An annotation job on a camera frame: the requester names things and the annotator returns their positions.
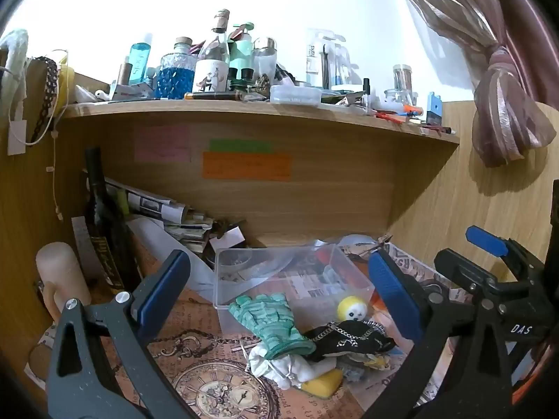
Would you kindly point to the mint green pump bottle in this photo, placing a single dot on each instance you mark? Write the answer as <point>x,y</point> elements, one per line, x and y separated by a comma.
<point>241,52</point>

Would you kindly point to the dark pen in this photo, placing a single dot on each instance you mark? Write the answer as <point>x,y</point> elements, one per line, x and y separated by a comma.
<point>436,129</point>

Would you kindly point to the yellow sponge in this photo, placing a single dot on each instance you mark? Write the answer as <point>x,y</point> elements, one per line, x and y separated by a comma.
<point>325,383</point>

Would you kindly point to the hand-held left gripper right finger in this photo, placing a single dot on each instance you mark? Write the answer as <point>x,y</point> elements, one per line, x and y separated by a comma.
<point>388,288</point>

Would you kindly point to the yellow cloth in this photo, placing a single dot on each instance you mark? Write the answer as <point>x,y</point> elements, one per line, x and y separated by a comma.
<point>65,83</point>

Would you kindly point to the orange sticky note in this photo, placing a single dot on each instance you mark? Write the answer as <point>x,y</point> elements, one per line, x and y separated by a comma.
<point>244,166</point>

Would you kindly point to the small glass jar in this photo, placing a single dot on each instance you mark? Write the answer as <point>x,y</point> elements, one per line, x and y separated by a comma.
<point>399,97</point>

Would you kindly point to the glass bottle with blue liquid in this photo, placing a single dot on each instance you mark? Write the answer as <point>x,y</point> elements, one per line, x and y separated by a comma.
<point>174,78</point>

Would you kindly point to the clear plastic bag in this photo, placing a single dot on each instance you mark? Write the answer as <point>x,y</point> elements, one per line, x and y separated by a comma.
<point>356,373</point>

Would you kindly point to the stack of papers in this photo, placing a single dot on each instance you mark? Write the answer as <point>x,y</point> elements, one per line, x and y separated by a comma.
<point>153,205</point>

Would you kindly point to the clear plastic container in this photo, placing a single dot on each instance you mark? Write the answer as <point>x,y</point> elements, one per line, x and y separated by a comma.
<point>262,270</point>

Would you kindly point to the glass jar with sticks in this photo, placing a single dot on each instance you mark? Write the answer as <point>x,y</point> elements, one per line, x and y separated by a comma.
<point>403,78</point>

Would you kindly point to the orange marker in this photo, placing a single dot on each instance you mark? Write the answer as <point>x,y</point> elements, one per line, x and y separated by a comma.
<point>412,110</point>

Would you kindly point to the large white paper sheet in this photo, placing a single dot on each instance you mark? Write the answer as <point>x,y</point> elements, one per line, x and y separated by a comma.
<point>153,235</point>

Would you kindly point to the black lace headband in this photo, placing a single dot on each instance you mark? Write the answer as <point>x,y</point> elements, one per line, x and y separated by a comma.
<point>50,91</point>

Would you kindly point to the red pen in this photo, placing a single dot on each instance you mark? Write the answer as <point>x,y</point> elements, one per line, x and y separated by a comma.
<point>388,117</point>

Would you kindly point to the pink sticky note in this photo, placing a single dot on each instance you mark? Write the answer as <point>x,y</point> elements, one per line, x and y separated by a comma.
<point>161,144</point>

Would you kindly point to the white tag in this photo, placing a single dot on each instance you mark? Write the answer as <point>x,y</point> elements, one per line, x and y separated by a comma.
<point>17,137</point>

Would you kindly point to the small black binoculars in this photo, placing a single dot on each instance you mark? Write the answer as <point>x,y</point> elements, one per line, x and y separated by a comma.
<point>240,78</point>

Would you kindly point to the light blue bottle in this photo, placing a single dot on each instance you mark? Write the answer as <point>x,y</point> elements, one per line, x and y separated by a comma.
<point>139,61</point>

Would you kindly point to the dark wine bottle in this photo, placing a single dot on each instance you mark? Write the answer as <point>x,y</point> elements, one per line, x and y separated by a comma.
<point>102,227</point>

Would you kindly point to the clear jar with silver lid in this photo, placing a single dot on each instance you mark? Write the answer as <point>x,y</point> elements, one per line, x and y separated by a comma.
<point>264,59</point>

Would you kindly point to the green sticky note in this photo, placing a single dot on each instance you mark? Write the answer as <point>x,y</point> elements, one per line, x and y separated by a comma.
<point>240,146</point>

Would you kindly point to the brown clock print mat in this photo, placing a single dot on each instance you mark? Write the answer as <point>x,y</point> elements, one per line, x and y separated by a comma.
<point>209,358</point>

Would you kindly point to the small white card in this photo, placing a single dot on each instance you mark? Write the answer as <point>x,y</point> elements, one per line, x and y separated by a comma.
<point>227,239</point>

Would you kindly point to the pink striped curtain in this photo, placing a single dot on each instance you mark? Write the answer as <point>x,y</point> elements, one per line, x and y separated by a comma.
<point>502,109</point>

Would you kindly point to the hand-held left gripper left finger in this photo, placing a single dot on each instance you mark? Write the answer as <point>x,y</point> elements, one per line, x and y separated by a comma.
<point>163,288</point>

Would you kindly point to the white printed paper strip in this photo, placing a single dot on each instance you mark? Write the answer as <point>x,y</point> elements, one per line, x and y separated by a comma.
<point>85,244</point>

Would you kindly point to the small pliers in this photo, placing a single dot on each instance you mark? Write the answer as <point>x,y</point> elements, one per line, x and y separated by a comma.
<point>382,241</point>

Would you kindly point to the clear blister pack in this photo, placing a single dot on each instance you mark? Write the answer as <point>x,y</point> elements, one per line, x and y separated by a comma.
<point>325,61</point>

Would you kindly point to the green knitted glove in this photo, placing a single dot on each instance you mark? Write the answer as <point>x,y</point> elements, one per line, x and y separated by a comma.
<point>270,318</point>

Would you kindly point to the white plastic item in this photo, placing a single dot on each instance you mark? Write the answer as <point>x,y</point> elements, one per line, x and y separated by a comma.
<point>89,94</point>

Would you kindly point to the brown pen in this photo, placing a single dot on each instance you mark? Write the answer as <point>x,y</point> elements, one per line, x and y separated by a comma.
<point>214,95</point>

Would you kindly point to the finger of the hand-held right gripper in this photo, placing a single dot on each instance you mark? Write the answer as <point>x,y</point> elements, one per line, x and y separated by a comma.
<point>463,270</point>
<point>484,238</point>

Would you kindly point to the newspaper print sheet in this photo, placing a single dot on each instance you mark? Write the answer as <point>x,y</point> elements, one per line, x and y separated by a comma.
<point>412,266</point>

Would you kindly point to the small brown tube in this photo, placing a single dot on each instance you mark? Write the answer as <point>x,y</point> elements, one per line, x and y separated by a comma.
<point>123,74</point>

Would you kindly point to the flat clear plastic box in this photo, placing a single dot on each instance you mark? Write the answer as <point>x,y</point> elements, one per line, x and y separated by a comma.
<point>295,94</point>

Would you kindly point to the blue and black block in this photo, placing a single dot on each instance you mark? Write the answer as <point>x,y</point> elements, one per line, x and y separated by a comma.
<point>434,107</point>

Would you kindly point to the yellow face ball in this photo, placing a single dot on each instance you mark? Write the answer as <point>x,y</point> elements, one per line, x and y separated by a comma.
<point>349,307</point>

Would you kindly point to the white fluffy cloth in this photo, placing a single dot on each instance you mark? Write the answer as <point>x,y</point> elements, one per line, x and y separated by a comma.
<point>13,56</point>

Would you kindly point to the white box with red print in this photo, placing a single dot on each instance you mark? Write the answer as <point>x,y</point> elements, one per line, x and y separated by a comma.
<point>129,90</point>

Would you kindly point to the tall clear labelled bottle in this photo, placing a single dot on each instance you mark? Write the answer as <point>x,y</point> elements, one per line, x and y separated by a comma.
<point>212,74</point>

